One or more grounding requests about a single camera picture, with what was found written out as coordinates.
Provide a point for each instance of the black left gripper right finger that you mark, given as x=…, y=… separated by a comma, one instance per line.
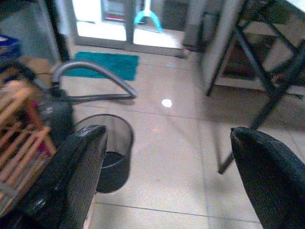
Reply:
x=271, y=176

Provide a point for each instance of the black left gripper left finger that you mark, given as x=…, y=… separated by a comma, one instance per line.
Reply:
x=69, y=176

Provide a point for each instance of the teal floor mat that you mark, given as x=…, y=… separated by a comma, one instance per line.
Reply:
x=107, y=65

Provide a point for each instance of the black mesh waste bin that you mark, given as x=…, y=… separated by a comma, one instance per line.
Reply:
x=116, y=152

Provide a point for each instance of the dark grey vacuum cleaner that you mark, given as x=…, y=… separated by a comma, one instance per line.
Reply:
x=58, y=114

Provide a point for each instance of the wooden slatted rack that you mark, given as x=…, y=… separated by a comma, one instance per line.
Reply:
x=21, y=133

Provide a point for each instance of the blue plastic crate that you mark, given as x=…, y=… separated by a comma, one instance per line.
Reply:
x=8, y=46

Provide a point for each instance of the glass sliding door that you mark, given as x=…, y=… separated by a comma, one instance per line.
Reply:
x=128, y=21

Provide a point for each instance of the turquoise plastic dustpan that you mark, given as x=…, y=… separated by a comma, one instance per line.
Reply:
x=149, y=17

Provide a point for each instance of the black metal frame table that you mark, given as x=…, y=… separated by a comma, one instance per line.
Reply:
x=267, y=64

